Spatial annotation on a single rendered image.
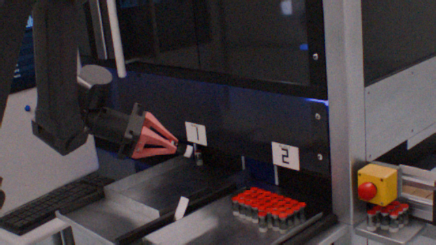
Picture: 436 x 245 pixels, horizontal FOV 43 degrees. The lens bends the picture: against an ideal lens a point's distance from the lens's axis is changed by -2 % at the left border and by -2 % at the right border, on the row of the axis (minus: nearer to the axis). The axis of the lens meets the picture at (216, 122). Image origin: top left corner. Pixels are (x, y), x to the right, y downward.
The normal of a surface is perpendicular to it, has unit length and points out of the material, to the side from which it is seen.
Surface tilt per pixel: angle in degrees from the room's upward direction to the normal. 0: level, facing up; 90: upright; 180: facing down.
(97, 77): 32
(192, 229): 0
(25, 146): 90
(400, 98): 90
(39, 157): 90
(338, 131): 90
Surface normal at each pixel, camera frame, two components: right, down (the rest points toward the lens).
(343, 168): -0.72, 0.28
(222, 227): -0.11, -0.95
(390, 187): 0.69, 0.15
